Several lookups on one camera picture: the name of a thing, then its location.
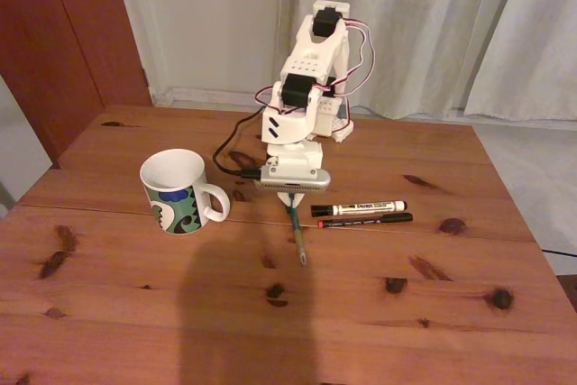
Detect green transparent pen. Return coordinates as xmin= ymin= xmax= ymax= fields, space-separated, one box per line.
xmin=284 ymin=193 xmax=310 ymax=267

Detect white marker with black cap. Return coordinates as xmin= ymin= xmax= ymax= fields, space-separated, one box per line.
xmin=309 ymin=199 xmax=408 ymax=219

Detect black pen with red end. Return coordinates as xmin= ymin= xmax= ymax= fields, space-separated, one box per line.
xmin=317 ymin=212 xmax=414 ymax=230

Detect white mug with green pattern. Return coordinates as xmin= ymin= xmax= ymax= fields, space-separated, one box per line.
xmin=139 ymin=148 xmax=232 ymax=236

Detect wide white curtain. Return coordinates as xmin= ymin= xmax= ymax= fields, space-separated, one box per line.
xmin=272 ymin=0 xmax=528 ymax=120

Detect brown wooden door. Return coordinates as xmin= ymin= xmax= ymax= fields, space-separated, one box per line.
xmin=0 ymin=0 xmax=152 ymax=170

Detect narrow white curtain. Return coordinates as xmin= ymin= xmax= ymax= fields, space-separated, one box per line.
xmin=463 ymin=0 xmax=577 ymax=124

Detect silver camera box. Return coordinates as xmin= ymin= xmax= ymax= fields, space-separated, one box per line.
xmin=252 ymin=165 xmax=333 ymax=194

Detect black camera cable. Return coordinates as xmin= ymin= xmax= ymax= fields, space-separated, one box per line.
xmin=211 ymin=109 xmax=263 ymax=181

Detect red white servo wires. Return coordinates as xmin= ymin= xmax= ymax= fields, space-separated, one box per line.
xmin=254 ymin=17 xmax=378 ymax=109

